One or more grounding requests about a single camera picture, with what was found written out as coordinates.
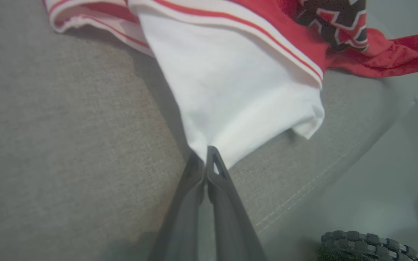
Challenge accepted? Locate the grey fabric sofa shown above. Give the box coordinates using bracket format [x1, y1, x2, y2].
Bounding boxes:
[0, 0, 418, 261]

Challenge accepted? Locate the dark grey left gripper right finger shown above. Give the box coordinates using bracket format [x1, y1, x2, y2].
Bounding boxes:
[206, 146, 267, 261]

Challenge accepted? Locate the black cable drag chain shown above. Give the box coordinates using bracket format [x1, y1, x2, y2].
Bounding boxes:
[318, 230, 418, 261]

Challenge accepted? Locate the red white-striped jersey shirt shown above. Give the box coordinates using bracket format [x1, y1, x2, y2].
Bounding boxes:
[44, 0, 418, 171]

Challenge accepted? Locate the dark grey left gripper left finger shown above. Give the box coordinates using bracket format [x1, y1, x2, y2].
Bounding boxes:
[147, 150, 206, 261]

